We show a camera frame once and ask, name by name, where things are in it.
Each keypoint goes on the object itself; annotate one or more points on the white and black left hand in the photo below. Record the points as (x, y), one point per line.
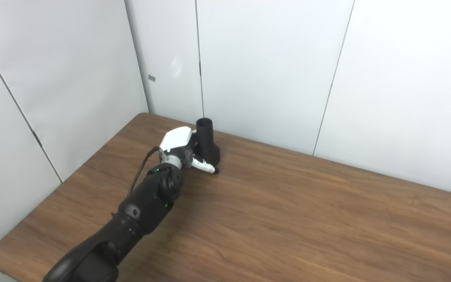
(176, 139)

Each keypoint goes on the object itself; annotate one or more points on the black funnel-shaped nozzle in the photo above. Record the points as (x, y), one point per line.
(208, 147)

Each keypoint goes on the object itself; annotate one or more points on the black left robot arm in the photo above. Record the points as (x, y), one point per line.
(143, 207)

